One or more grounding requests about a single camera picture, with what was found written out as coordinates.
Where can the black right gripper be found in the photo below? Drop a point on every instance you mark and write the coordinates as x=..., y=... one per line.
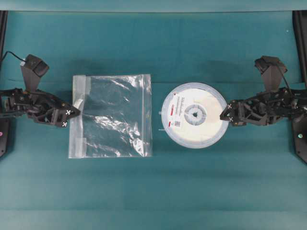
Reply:
x=266, y=108

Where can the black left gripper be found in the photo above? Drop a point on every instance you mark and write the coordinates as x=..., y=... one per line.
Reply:
x=40, y=106

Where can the white translucent reel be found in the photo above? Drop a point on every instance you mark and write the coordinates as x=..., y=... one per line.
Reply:
x=190, y=115

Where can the clear zip bag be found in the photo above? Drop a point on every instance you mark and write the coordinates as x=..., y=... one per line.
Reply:
x=115, y=119

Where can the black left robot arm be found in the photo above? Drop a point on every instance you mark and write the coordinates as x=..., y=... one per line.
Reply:
x=4, y=106

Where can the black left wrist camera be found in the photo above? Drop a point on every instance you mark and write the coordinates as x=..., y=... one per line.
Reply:
x=33, y=69

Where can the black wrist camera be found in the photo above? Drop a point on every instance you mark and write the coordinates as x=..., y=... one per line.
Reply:
x=33, y=69
x=272, y=71

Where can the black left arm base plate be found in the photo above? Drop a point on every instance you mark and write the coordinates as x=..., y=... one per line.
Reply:
x=4, y=133

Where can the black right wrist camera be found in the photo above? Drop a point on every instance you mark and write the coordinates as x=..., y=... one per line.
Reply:
x=272, y=71

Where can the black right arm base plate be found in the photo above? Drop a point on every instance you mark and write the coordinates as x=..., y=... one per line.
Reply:
x=300, y=138

